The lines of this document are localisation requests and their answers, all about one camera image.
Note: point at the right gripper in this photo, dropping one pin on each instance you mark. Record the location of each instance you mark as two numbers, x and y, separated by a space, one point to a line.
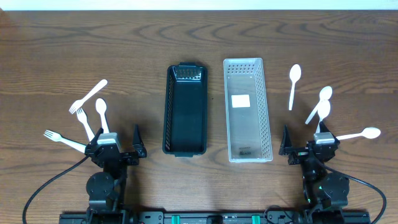
300 156

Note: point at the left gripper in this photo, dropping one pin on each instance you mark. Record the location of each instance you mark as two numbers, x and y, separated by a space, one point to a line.
116 154

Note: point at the clear plastic basket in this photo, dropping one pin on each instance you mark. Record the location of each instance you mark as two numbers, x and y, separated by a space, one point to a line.
247 116

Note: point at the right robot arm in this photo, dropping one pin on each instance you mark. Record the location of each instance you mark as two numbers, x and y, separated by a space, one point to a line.
325 192

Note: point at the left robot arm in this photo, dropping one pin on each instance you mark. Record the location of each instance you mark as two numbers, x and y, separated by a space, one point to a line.
106 189

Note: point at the white spoon upper pair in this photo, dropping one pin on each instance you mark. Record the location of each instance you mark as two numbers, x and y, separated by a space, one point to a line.
325 94

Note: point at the white spoon pair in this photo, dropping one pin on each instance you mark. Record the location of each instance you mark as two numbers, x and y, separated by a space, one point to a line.
325 94
323 111

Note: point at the white spoon lower pair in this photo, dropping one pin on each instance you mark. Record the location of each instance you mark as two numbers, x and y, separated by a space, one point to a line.
323 111

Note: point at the white fork middle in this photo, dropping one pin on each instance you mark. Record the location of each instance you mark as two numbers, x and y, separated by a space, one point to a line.
82 117

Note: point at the white fork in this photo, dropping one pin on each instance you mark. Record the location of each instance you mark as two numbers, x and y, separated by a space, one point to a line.
82 117
56 137
79 103

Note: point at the white fork upper left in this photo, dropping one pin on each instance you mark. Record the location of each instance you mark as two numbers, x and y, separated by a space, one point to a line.
79 103

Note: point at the white fork far left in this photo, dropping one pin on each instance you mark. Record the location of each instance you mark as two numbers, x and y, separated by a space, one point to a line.
56 137

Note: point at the black plastic basket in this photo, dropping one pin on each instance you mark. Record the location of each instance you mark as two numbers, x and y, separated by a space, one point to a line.
186 107

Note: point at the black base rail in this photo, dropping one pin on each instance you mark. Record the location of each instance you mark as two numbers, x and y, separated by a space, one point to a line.
269 217

